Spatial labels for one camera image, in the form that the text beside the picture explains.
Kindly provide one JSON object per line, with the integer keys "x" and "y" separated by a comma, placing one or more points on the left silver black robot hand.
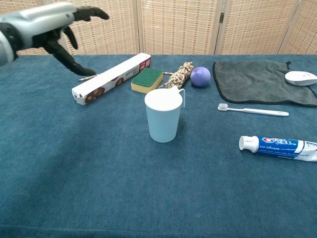
{"x": 42, "y": 22}

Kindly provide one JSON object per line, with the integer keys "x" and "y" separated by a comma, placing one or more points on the white toothbrush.
{"x": 255, "y": 111}

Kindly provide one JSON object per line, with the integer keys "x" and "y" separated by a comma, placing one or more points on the blue white toothpaste tube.
{"x": 277, "y": 148}

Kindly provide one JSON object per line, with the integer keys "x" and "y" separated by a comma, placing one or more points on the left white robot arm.
{"x": 6, "y": 44}

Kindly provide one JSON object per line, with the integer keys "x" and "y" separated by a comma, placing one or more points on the long white cardboard wrap box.
{"x": 109, "y": 78}

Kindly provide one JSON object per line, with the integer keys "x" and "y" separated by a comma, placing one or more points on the yellow green scrub sponge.
{"x": 146, "y": 80}

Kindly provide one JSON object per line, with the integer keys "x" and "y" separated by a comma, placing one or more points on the bamboo folding screen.
{"x": 185, "y": 24}

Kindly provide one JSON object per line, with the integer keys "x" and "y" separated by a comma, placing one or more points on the blue tablecloth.
{"x": 99, "y": 173}

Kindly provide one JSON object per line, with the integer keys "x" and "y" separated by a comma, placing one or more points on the purple ball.
{"x": 200, "y": 77}

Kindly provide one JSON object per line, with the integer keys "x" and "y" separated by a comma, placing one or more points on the grey cloth with black trim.
{"x": 252, "y": 81}

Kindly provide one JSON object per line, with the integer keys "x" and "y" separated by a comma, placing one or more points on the white computer mouse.
{"x": 301, "y": 78}

